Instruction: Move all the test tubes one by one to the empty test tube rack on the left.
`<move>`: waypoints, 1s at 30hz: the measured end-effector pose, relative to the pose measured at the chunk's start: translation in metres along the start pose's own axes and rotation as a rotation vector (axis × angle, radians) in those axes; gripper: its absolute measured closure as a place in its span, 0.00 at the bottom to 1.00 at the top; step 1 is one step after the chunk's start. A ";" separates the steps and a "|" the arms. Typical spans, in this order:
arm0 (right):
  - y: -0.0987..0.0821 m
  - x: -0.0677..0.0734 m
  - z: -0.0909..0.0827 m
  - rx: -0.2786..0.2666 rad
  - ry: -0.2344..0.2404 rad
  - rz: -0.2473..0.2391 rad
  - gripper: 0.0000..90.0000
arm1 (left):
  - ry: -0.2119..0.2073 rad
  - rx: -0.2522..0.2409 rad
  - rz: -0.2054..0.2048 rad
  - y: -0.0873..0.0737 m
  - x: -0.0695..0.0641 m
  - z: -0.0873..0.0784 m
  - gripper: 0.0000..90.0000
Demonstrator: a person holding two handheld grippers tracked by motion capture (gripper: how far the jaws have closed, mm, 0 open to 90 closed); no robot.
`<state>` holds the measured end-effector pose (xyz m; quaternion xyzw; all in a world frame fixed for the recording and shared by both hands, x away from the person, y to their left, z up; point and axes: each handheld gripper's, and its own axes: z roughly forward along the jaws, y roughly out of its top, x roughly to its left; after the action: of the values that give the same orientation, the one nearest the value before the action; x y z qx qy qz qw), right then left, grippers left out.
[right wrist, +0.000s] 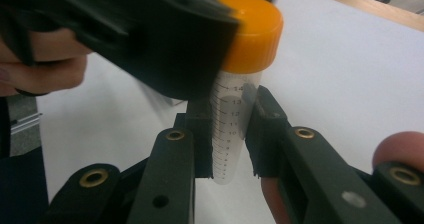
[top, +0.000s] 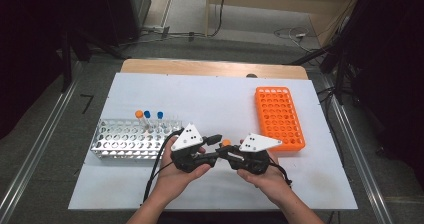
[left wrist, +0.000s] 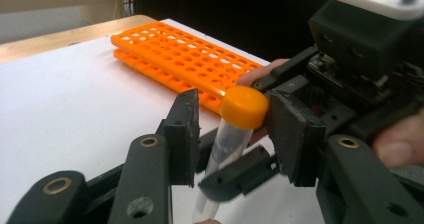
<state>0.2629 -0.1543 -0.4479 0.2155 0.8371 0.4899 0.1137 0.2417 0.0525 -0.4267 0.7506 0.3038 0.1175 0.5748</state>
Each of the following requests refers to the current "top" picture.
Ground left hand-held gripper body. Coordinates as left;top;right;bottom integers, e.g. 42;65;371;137
170;122;218;174

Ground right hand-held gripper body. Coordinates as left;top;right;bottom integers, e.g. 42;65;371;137
228;133;283;176

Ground orange test tube rack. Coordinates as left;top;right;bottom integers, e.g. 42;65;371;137
254;86;307;153

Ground blue-capped test tube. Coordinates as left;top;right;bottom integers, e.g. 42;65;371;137
143;110;157;132
156;111;167;132

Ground metal test tube rack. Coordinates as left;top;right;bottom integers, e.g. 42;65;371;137
89;118;184;161

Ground person's right hand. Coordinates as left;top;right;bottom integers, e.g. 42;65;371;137
236;152;295;207

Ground person's left hand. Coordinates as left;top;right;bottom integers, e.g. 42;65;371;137
151;137;213;205

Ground white board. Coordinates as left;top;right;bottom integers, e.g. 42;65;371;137
68;72;359;212

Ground person's dark clothing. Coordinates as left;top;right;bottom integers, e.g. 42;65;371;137
159;211;292;224

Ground black metal stand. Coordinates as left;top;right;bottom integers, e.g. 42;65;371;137
59;25;132;92
289;42;355;106

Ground grey power strip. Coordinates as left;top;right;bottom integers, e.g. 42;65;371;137
142;25;172;39

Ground black cabinet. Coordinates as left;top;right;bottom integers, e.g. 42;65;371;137
99;0;152;47

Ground dark curtain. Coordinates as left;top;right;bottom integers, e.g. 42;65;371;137
0;0;108;140
346;0;424;185

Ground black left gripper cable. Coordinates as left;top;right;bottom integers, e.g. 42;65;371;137
142;127;185;204

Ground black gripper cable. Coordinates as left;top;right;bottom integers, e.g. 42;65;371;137
142;127;185;204
268;160;293;187

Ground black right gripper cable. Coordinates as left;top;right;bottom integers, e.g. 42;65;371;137
268;160;293;187

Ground black cable bundle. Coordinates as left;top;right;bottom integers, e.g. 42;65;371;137
316;86;338;137

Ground grey floor cable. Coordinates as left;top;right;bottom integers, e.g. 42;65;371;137
116;30;209;48

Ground aluminium floor rail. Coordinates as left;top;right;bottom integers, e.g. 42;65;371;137
0;60;84;224
319;73;396;224

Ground white floor cable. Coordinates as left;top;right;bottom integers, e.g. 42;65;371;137
273;26;322;53

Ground black hanging cable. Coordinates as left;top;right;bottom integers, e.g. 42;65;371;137
208;0;228;38

